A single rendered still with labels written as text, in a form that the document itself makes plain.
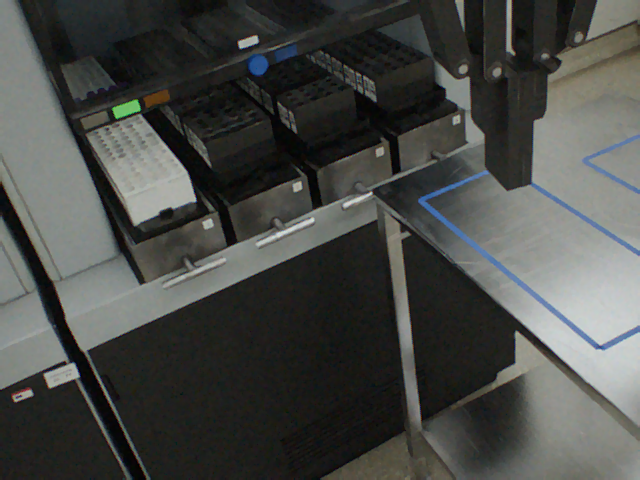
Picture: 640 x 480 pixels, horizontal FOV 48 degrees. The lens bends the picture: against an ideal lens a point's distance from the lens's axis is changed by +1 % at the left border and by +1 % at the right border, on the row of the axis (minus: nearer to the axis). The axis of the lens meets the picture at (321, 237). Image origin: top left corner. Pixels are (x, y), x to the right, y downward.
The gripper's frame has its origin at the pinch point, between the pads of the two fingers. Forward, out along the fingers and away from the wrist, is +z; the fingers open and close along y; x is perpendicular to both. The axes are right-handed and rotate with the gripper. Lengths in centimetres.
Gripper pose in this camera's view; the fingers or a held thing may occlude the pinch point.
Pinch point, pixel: (508, 123)
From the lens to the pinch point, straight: 41.5
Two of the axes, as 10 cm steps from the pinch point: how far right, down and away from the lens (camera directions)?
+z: 1.5, 7.9, 6.0
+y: 9.5, -2.7, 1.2
